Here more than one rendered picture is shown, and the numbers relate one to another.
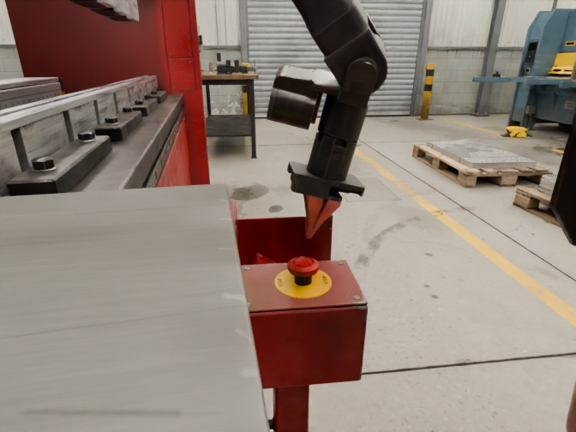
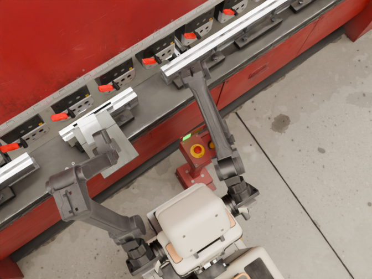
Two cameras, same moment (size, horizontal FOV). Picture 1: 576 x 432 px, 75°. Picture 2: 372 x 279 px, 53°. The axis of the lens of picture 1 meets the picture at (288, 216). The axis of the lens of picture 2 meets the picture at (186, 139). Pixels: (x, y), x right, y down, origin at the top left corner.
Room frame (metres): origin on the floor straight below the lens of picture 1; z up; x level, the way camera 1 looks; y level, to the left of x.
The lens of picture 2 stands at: (0.04, -0.43, 2.59)
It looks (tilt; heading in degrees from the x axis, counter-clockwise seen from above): 72 degrees down; 56
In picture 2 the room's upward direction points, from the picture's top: 10 degrees clockwise
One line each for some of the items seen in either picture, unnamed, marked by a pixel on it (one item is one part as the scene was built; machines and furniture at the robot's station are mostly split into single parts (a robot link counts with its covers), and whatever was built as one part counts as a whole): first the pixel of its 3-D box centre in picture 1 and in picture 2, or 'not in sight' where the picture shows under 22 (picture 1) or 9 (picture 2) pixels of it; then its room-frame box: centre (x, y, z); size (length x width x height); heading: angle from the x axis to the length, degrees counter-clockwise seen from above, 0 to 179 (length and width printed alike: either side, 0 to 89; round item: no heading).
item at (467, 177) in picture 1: (472, 162); not in sight; (3.80, -1.91, 0.07); 1.20 x 0.80 x 0.14; 5
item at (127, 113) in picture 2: not in sight; (105, 130); (0.03, 0.23, 0.89); 0.30 x 0.05 x 0.03; 12
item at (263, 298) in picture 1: (291, 282); (203, 146); (0.45, 0.00, 0.75); 0.20 x 0.16 x 0.18; 6
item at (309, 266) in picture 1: (303, 273); (197, 150); (0.41, -0.02, 0.79); 0.04 x 0.04 x 0.04
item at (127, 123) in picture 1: (122, 123); (258, 31); (0.97, 0.42, 0.89); 0.30 x 0.05 x 0.03; 12
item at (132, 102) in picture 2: not in sight; (100, 117); (0.03, 0.29, 0.92); 0.39 x 0.06 x 0.10; 12
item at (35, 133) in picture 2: not in sight; (21, 125); (-0.24, 0.23, 1.26); 0.15 x 0.09 x 0.17; 12
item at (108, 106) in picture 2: not in sight; (93, 115); (0.01, 0.28, 0.99); 0.20 x 0.03 x 0.03; 12
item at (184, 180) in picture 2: not in sight; (196, 179); (0.46, -0.03, 0.06); 0.25 x 0.20 x 0.12; 96
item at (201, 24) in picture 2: not in sight; (192, 21); (0.54, 0.39, 1.26); 0.15 x 0.09 x 0.17; 12
